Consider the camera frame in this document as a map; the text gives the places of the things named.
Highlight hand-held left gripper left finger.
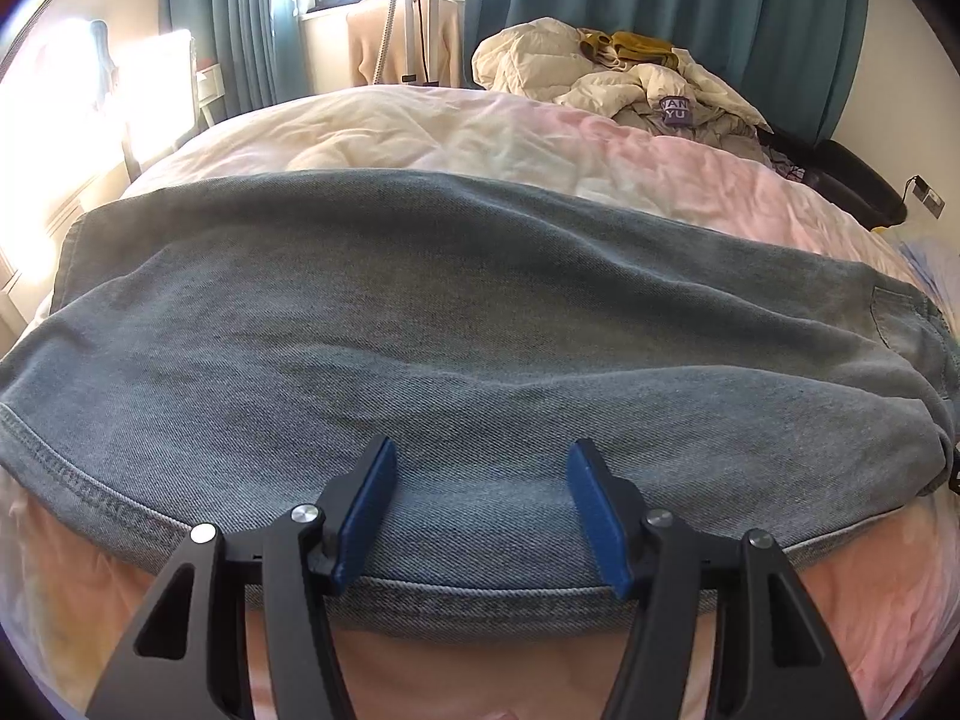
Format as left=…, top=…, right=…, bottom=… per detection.
left=84, top=435, right=398, bottom=720

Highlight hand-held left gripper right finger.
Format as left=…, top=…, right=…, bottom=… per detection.
left=566, top=437, right=867, bottom=720

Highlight blue denim jeans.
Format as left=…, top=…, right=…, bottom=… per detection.
left=0, top=169, right=960, bottom=612

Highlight light blue pillow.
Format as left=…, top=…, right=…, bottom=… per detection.
left=896, top=236, right=960, bottom=293

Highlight pastel pink duvet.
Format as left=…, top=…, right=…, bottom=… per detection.
left=0, top=84, right=960, bottom=720

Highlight grey garment with purple label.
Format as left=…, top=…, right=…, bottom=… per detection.
left=615, top=94, right=773, bottom=158

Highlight white desk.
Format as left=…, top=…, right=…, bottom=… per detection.
left=196, top=64, right=226, bottom=125

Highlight cream puffer jacket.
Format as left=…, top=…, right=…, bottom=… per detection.
left=471, top=17, right=770, bottom=128

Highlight mustard yellow garment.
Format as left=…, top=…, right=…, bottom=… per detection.
left=577, top=28, right=680, bottom=68

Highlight beige sweater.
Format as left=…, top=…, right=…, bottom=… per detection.
left=346, top=0, right=462, bottom=89

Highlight garment steamer stand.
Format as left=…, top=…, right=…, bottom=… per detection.
left=373, top=0, right=462, bottom=87

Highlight narrow teal curtain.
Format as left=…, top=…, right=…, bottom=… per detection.
left=165, top=0, right=320, bottom=125

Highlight grey hanging cloth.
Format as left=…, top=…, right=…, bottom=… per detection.
left=88, top=17, right=122, bottom=95

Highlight wall socket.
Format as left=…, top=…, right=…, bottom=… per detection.
left=904, top=176, right=947, bottom=220

